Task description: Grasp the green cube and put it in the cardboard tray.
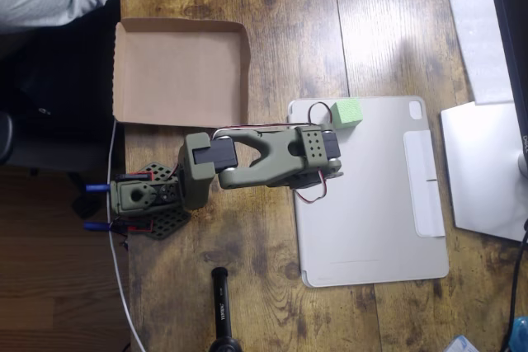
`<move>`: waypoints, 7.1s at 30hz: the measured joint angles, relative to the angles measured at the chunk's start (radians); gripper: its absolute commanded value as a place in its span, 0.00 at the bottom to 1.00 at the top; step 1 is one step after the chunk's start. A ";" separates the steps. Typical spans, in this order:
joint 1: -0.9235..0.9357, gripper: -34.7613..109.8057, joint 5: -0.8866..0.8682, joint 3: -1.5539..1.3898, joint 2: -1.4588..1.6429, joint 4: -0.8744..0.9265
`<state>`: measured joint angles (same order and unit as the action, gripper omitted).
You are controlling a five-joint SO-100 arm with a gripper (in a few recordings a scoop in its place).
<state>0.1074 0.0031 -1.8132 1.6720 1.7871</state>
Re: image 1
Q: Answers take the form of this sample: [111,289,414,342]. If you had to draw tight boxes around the green foam cube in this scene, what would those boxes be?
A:
[329,98,365,129]

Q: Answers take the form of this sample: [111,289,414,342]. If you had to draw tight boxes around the brown cardboard tray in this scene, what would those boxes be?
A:
[111,17,252,129]

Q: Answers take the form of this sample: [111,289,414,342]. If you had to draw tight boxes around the tablet in beige case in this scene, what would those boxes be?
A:
[287,95,450,289]

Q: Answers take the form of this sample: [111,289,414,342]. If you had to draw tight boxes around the silver monitor stand base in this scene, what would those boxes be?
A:
[440,101,528,242]

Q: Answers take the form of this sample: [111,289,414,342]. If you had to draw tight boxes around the white and blue packet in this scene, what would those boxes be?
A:
[444,335,483,352]

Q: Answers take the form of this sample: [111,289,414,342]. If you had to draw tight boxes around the black computer monitor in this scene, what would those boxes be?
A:
[484,0,528,155]

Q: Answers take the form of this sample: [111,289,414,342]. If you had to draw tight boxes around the blue round object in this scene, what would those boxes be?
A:
[510,316,528,352]

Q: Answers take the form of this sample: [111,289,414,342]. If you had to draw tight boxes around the red white servo cable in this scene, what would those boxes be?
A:
[212,101,334,141]
[295,170,330,204]

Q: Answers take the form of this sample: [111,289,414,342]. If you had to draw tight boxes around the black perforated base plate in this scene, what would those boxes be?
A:
[123,161,193,242]

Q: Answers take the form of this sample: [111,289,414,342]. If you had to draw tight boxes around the black cylindrical handle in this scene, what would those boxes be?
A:
[208,267,243,352]

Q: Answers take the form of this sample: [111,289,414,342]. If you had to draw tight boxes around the black cable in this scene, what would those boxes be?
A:
[497,219,528,352]

